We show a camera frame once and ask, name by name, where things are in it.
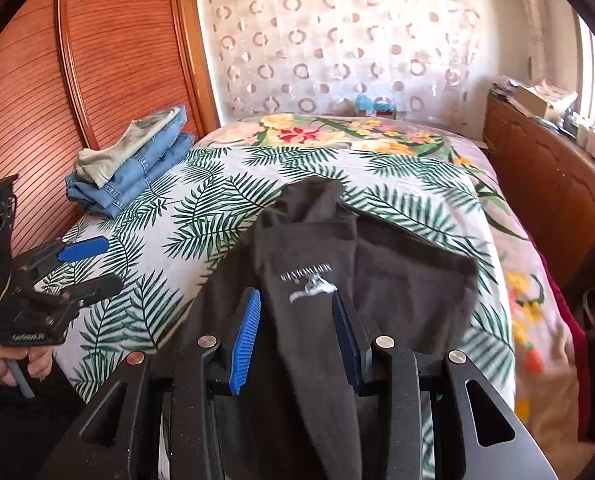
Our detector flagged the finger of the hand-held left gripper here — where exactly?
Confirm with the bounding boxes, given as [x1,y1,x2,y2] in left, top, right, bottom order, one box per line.
[16,236,110,282]
[36,274,124,312]

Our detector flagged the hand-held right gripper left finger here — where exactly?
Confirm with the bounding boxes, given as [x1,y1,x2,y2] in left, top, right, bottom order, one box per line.
[42,287,263,480]

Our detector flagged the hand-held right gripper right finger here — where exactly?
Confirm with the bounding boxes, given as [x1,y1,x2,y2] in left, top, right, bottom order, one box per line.
[330,291,558,480]

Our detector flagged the black pants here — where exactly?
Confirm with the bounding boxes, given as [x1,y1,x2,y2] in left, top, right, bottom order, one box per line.
[170,176,481,480]

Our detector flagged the person's left forearm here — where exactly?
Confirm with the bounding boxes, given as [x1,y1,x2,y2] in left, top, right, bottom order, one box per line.
[0,367,86,480]

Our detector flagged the person's left hand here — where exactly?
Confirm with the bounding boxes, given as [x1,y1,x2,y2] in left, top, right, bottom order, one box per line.
[0,342,57,387]

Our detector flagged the folded blue jeans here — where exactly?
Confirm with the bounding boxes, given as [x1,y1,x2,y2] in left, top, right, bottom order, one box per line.
[65,107,197,220]

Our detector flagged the leaf printed bed sheet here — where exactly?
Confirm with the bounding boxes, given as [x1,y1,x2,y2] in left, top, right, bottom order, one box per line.
[40,142,518,480]

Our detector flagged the slatted wooden wardrobe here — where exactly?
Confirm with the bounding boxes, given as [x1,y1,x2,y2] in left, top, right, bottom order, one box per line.
[0,0,222,258]

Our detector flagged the red cloth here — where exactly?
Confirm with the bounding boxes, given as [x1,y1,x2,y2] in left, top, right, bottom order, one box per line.
[540,257,595,443]

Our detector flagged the blue packet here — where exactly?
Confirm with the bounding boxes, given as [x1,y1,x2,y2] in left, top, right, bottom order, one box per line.
[354,93,397,121]

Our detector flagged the wooden cabinet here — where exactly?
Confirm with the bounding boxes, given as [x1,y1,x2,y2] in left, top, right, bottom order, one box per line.
[482,94,595,333]

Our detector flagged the circle patterned sheer curtain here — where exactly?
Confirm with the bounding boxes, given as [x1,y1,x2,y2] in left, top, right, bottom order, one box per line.
[195,0,483,128]

